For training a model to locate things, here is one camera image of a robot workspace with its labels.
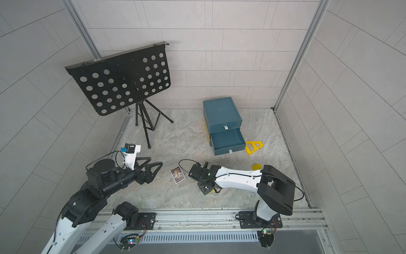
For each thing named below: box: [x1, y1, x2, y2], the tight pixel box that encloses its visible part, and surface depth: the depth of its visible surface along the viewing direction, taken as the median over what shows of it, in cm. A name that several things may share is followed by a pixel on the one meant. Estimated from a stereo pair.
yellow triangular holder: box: [245, 141, 264, 156], surface depth 98 cm
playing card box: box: [169, 165, 187, 185], surface depth 86 cm
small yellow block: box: [251, 162, 263, 171], surface depth 90 cm
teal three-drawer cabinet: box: [203, 96, 247, 157], surface depth 89 cm
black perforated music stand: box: [64, 41, 174, 149], surface depth 73 cm
